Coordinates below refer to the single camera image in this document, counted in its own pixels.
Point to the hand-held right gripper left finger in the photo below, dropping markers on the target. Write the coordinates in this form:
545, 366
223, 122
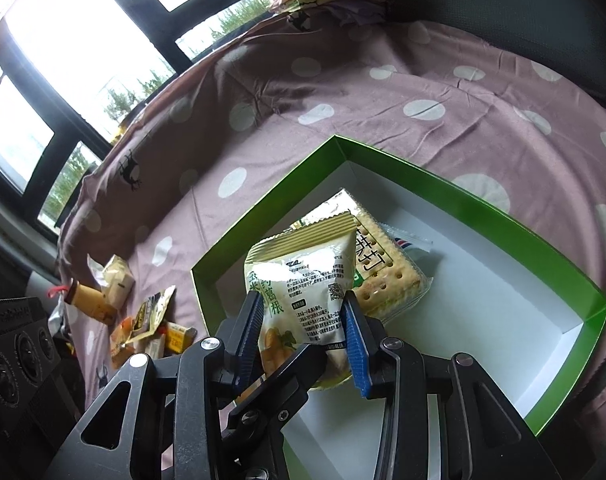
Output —
250, 330

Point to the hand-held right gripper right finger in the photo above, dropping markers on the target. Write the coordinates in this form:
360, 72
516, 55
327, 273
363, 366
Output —
357, 345

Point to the pale yellow green snack packet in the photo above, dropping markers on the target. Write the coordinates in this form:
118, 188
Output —
308, 270

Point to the clear soda cracker packet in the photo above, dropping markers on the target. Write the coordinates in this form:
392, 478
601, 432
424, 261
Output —
393, 270

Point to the orange rice cracker packet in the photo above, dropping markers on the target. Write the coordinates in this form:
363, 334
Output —
120, 337

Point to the white blue snack packet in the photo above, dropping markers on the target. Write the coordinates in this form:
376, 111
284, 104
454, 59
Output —
408, 241

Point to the green cardboard box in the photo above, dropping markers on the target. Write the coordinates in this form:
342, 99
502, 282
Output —
483, 310

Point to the crumpled white plastic bag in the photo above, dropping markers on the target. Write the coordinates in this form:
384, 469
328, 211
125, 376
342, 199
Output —
58, 317

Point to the yellow bear bottle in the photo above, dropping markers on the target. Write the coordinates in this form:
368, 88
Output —
90, 302

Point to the black gold snack packet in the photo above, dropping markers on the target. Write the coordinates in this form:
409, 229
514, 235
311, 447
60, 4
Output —
153, 310

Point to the yellow tissue pack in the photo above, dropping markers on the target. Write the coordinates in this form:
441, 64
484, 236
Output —
118, 280

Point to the pink polka dot bed sheet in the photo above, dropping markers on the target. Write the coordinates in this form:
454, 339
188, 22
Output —
383, 110

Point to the black framed window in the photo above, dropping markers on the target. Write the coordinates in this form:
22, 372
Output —
58, 35

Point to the dark grey cushion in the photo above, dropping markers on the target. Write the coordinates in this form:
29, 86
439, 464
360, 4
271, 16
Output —
508, 20

